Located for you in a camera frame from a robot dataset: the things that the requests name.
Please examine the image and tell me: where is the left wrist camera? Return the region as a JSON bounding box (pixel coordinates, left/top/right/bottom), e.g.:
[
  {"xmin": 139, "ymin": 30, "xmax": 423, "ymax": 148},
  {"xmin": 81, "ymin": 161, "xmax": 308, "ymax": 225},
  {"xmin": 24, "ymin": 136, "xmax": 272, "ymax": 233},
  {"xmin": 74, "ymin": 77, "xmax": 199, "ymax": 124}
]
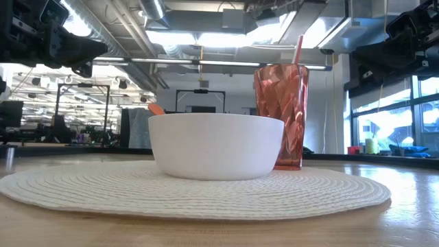
[{"xmin": 38, "ymin": 0, "xmax": 70, "ymax": 25}]

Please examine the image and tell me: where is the spoon with orange handle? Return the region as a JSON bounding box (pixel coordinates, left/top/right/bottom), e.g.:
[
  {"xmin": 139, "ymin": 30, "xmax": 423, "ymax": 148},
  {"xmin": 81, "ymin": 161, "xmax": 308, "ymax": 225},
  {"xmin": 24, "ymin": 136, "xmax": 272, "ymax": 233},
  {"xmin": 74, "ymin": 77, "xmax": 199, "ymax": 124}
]
[{"xmin": 147, "ymin": 103, "xmax": 167, "ymax": 116}]

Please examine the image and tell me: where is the yellow-green spool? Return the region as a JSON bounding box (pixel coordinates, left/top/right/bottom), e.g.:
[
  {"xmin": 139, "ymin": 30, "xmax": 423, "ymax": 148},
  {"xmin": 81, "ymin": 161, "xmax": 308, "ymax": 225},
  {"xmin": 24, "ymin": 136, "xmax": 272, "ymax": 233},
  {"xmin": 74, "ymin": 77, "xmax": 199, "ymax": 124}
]
[{"xmin": 364, "ymin": 137, "xmax": 379, "ymax": 155}]

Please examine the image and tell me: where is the thin red straw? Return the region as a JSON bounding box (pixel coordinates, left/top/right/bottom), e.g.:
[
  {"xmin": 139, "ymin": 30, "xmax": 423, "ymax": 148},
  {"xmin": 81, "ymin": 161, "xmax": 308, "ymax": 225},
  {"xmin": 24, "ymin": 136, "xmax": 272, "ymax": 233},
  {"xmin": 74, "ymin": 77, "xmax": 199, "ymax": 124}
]
[{"xmin": 292, "ymin": 34, "xmax": 305, "ymax": 66}]

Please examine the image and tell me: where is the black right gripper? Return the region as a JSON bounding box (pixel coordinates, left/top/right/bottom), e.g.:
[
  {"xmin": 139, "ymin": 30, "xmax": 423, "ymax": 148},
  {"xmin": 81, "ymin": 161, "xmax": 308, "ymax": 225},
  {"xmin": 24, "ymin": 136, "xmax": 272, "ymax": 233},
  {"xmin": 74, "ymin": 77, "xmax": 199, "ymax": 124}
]
[{"xmin": 351, "ymin": 0, "xmax": 439, "ymax": 89}]

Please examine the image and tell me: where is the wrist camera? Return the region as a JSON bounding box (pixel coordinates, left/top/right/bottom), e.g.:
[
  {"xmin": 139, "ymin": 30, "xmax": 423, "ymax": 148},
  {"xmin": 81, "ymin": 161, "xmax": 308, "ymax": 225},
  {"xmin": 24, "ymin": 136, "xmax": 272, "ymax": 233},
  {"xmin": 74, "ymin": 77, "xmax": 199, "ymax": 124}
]
[
  {"xmin": 385, "ymin": 12, "xmax": 418, "ymax": 39},
  {"xmin": 38, "ymin": 0, "xmax": 70, "ymax": 25}
]

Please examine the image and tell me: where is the black station frame with monitor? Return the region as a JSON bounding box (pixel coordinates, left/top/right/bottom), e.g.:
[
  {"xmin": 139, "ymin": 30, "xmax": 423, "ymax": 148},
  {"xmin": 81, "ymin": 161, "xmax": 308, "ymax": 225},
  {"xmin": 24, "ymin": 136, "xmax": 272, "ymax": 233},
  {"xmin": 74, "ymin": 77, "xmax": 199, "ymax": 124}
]
[{"xmin": 175, "ymin": 89, "xmax": 227, "ymax": 115}]

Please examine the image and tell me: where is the silver ventilation duct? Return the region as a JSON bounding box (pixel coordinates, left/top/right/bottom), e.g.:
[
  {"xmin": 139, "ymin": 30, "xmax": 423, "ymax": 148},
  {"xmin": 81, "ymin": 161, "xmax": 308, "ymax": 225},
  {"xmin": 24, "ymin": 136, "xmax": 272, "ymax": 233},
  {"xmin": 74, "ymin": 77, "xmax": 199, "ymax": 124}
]
[{"xmin": 138, "ymin": 0, "xmax": 172, "ymax": 29}]

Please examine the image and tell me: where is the grey covered cabinet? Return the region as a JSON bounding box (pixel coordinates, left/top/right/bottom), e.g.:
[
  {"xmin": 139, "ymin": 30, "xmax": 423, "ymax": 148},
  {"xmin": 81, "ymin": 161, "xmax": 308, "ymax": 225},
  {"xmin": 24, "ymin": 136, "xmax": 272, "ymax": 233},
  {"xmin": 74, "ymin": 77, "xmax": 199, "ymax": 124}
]
[{"xmin": 119, "ymin": 107, "xmax": 154, "ymax": 150}]

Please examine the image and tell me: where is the orange faceted plastic cup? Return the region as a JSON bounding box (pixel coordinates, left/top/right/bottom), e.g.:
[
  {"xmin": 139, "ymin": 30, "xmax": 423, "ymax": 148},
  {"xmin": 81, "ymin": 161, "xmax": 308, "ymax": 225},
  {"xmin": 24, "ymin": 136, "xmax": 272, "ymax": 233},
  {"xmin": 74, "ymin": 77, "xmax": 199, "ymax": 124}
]
[{"xmin": 253, "ymin": 63, "xmax": 310, "ymax": 172}]

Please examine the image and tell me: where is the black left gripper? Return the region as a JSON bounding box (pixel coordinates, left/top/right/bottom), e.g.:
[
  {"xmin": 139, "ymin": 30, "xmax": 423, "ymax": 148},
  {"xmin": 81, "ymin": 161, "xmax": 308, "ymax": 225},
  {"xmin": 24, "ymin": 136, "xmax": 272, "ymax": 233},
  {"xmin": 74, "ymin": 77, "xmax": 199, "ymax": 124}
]
[{"xmin": 0, "ymin": 0, "xmax": 109, "ymax": 79}]

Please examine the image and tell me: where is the blue bundle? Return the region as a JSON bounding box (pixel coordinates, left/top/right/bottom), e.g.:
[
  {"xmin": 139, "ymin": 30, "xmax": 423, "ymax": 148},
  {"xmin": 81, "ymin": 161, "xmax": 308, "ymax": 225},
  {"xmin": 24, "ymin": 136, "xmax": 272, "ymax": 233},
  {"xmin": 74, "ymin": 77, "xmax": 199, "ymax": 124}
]
[{"xmin": 388, "ymin": 143, "xmax": 430, "ymax": 158}]

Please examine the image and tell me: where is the white round woven placemat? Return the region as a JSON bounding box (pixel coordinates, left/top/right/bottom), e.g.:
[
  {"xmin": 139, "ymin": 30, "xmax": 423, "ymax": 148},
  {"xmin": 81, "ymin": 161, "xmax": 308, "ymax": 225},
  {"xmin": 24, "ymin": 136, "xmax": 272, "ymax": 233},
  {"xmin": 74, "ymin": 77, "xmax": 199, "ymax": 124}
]
[{"xmin": 0, "ymin": 160, "xmax": 392, "ymax": 222}]

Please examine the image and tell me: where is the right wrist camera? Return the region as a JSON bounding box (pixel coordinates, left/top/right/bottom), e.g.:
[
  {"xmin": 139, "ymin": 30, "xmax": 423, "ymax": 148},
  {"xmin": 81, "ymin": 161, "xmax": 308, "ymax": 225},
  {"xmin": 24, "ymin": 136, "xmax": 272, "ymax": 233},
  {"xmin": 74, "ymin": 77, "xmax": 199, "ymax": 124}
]
[{"xmin": 385, "ymin": 12, "xmax": 418, "ymax": 39}]

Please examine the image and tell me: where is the white round bowl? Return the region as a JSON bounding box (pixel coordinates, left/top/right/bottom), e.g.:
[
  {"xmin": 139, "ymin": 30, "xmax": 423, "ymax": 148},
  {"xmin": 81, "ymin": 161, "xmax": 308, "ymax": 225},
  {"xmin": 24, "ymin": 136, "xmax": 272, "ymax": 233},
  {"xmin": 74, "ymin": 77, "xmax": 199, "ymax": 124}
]
[{"xmin": 147, "ymin": 113, "xmax": 285, "ymax": 182}]

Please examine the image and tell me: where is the long ceiling light strip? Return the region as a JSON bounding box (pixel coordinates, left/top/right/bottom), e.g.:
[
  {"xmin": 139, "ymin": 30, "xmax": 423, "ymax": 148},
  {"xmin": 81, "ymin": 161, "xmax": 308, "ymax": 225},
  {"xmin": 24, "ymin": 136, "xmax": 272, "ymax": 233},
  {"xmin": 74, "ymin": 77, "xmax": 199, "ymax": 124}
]
[{"xmin": 91, "ymin": 57, "xmax": 333, "ymax": 72}]

